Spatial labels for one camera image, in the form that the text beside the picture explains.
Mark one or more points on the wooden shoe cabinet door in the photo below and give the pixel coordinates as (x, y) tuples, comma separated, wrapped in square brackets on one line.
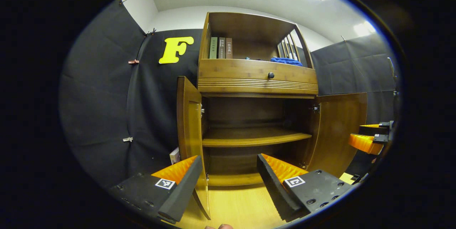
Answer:
[(338, 133), (195, 133)]

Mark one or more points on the pale standing book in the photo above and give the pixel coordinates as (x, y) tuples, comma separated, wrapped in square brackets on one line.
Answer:
[(174, 156)]

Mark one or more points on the small black block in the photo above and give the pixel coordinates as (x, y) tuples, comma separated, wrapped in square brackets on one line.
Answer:
[(355, 177)]

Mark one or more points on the wooden double-door shoe cabinet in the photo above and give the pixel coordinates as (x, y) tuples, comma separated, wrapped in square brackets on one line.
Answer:
[(249, 26)]

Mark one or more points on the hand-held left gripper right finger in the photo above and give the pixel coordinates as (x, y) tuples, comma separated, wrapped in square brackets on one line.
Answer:
[(276, 190)]

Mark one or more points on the dark clip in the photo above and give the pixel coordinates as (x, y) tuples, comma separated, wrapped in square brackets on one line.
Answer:
[(151, 32)]

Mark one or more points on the green book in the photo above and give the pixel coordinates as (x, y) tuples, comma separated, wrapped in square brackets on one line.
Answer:
[(213, 48)]

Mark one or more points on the white clip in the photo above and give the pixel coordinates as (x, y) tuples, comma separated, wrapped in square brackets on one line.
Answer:
[(128, 139)]

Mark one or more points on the ceiling light panel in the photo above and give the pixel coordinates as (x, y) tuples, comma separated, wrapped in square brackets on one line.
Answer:
[(364, 28)]

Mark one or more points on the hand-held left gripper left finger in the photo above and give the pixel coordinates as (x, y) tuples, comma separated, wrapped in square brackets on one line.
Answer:
[(183, 190)]

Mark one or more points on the blue towel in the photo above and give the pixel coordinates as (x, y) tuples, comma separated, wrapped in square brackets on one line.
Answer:
[(286, 61)]

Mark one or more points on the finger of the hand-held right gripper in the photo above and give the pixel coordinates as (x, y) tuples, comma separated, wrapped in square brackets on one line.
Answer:
[(372, 130), (363, 143)]

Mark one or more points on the black backdrop cloth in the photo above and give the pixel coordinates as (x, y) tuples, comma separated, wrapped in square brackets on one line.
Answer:
[(103, 97)]

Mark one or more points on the wooden drawer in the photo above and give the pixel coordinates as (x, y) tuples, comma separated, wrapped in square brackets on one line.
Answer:
[(231, 74)]

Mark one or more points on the wooden inner shelf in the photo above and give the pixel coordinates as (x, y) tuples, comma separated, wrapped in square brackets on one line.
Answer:
[(253, 137)]

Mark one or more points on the red clip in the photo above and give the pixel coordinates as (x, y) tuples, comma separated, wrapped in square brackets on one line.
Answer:
[(133, 61)]

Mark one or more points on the metal door hinge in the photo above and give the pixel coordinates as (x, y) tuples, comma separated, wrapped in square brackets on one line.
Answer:
[(315, 108), (304, 165), (202, 110)]

